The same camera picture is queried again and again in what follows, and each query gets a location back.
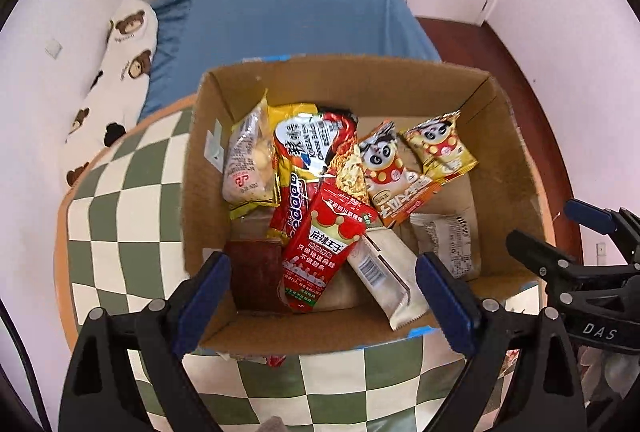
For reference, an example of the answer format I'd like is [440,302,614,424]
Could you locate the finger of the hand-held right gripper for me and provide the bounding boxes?
[564,198,640,265]
[506,229,583,295]

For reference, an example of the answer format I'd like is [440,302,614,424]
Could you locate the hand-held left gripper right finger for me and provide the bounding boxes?
[415,252,587,432]

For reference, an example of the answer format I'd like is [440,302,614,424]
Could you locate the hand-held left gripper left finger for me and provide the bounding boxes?
[59,251,233,432]

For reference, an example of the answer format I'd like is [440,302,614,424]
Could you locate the dark brown packet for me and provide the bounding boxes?
[223,236,287,313]

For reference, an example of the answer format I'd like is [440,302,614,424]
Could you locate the grey white labelled packet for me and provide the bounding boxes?
[409,211,482,282]

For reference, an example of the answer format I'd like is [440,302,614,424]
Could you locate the silver white bar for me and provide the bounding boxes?
[346,230,432,332]

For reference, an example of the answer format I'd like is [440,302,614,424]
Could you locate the cardboard box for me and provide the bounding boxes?
[181,55,557,359]

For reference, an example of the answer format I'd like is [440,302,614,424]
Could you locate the red spicy strip packet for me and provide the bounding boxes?
[281,181,382,314]

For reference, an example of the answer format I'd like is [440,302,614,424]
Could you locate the yellow panda packet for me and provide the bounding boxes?
[401,111,479,184]

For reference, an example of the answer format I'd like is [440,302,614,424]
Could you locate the large orange panda packet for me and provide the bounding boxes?
[357,121,445,229]

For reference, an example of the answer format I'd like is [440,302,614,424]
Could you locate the pale bread packet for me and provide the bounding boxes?
[221,88,282,220]

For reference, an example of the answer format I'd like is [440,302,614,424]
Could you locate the instant noodle packet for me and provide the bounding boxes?
[268,101,372,249]

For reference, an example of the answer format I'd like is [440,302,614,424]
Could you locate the green checkered mat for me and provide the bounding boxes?
[54,93,557,432]

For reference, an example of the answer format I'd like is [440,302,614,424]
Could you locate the bear print pillow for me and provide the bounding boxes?
[64,0,160,189]

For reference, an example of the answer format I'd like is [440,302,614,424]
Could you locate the blue bed sheet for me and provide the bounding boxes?
[137,0,443,124]

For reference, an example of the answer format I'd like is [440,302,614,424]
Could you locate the black cable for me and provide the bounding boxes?
[0,299,53,432]

